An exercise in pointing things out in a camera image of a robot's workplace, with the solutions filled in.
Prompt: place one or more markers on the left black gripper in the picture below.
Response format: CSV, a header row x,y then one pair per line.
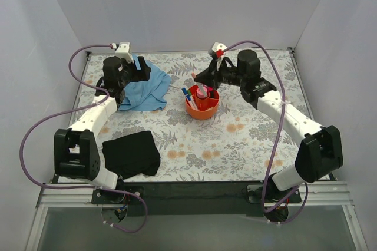
x,y
141,68

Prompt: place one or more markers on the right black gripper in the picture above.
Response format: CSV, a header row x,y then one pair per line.
x,y
214,73

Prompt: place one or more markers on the pink black highlighter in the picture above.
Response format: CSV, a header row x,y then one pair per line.
x,y
211,92

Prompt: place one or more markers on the pink glue bottle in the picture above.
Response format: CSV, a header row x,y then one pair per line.
x,y
201,94

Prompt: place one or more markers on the blue cap marker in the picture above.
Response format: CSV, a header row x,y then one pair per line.
x,y
187,96

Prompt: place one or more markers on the green cap marker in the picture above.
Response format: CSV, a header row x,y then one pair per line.
x,y
190,95

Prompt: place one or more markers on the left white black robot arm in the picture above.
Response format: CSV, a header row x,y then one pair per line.
x,y
76,154

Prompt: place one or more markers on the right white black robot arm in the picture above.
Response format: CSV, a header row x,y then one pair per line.
x,y
319,147

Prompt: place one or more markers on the blue cloth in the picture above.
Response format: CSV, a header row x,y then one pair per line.
x,y
147,95

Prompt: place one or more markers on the orange round organizer container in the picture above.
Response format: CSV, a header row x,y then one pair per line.
x,y
204,108

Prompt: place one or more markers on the black cloth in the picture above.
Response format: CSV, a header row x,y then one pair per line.
x,y
132,155

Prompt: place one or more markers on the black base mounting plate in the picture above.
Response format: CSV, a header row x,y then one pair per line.
x,y
198,198

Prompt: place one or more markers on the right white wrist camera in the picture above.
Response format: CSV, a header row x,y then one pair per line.
x,y
217,52

